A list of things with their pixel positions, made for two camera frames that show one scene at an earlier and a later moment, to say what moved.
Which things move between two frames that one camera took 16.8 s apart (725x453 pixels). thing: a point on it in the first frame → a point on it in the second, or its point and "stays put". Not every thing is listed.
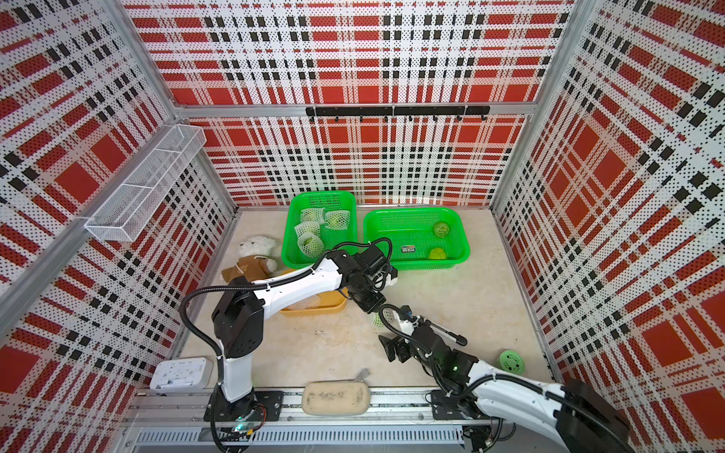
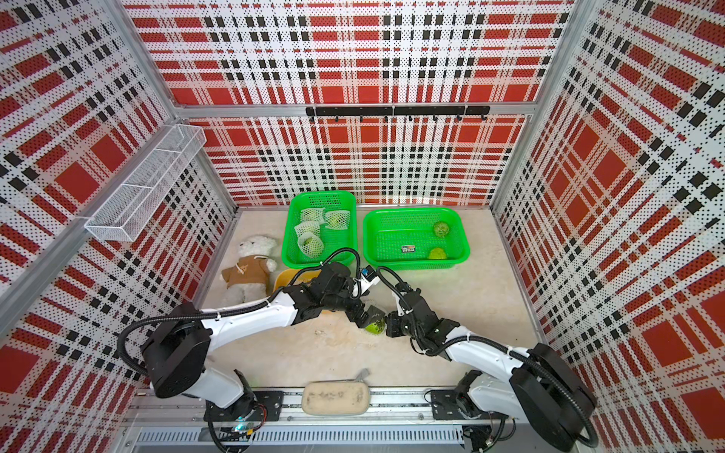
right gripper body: x=406 y=351 → x=398 y=327
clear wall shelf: x=122 y=216 stays put
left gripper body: x=365 y=295 → x=345 y=302
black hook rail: x=456 y=111 stays put
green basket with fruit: x=420 y=238 stays put
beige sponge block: x=336 y=397 stays put
